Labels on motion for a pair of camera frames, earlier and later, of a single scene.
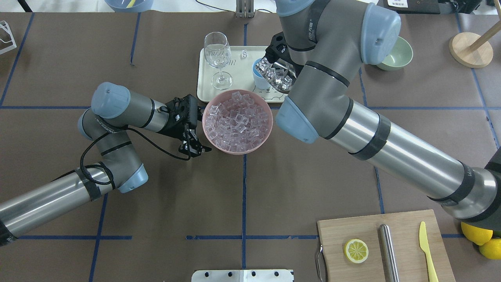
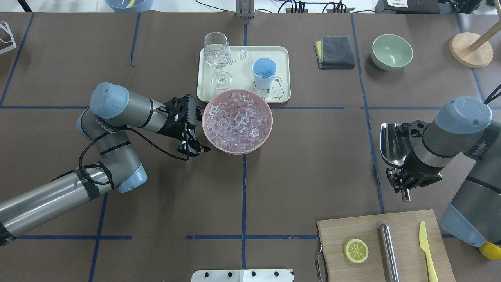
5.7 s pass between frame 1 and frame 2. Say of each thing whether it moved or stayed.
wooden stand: stayed
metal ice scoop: moved
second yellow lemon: stayed
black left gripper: stayed
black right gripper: moved
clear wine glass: stayed
